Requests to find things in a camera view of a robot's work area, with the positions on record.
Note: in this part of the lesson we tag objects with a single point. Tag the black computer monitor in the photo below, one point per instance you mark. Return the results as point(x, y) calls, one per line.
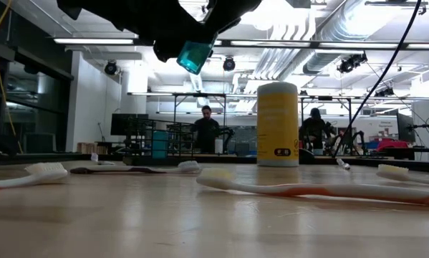
point(122, 124)
point(404, 127)

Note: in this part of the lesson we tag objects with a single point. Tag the small white bottle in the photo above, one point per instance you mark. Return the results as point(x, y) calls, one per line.
point(218, 146)

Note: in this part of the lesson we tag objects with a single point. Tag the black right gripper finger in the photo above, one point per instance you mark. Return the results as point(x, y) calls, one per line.
point(232, 12)

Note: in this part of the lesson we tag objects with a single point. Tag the black aluminium table frame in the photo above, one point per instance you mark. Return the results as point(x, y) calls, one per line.
point(235, 160)

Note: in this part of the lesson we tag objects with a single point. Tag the orange toothbrush yellow bristles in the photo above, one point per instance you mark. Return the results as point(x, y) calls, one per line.
point(307, 190)

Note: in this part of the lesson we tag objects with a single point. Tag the orange toothbrush cream bristles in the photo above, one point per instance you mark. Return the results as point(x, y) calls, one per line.
point(393, 173)

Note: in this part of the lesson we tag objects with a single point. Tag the orange toothbrush white bristles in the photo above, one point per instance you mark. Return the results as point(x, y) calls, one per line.
point(46, 172)

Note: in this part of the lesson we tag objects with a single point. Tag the long LED light bar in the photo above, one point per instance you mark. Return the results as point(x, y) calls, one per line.
point(271, 43)

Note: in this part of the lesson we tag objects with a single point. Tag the person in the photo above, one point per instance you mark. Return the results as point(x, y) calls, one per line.
point(206, 130)
point(314, 129)

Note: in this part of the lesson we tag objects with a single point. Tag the black ceiling spotlight cluster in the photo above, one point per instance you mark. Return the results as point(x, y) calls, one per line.
point(350, 63)

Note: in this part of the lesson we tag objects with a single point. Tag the black background robot arm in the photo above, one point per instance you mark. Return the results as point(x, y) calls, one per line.
point(361, 135)

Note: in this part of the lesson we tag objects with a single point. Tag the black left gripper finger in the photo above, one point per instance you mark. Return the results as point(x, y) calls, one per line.
point(174, 39)

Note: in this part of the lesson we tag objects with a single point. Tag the black background rig frame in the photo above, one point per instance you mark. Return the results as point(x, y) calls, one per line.
point(185, 94)
point(325, 97)

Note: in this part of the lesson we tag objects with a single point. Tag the red cloth object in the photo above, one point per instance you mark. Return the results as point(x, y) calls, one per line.
point(391, 145)

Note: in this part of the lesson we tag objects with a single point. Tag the wooden boxes stack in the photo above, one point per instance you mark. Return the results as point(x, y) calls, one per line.
point(92, 148)

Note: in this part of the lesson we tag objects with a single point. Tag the yellow wipes canister white lid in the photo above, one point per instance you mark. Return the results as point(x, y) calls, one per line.
point(276, 122)

